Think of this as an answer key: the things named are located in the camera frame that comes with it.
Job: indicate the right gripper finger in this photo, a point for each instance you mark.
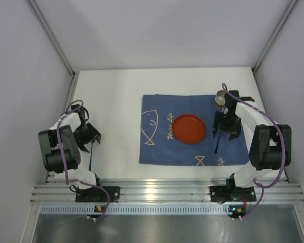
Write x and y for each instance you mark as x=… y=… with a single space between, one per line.
x=234 y=135
x=217 y=119

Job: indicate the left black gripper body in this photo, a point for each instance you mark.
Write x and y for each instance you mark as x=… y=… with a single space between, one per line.
x=90 y=136

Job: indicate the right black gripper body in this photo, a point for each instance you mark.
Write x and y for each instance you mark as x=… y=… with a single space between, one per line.
x=226 y=125

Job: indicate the blue metal spoon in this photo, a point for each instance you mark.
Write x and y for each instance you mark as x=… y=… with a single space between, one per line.
x=218 y=139

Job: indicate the blue metal fork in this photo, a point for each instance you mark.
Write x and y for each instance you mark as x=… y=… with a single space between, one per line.
x=91 y=153

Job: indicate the brown paper cup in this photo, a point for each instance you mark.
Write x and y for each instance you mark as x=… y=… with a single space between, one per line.
x=220 y=99

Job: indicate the red plate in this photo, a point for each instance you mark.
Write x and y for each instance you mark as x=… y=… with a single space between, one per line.
x=189 y=129

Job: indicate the blue fish placemat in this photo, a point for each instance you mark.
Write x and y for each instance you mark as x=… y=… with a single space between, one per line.
x=158 y=146

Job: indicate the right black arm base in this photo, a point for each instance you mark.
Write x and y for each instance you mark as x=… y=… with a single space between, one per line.
x=222 y=194

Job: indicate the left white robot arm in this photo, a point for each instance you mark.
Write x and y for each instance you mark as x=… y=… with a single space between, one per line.
x=62 y=143

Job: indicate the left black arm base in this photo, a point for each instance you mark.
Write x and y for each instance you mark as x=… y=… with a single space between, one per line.
x=94 y=195

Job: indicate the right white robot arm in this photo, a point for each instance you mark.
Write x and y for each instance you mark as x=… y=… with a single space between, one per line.
x=270 y=150

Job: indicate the aluminium mounting rail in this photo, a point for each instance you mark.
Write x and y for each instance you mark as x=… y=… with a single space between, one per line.
x=162 y=184

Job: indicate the slotted cable duct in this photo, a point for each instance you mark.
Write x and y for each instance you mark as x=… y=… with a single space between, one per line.
x=124 y=209

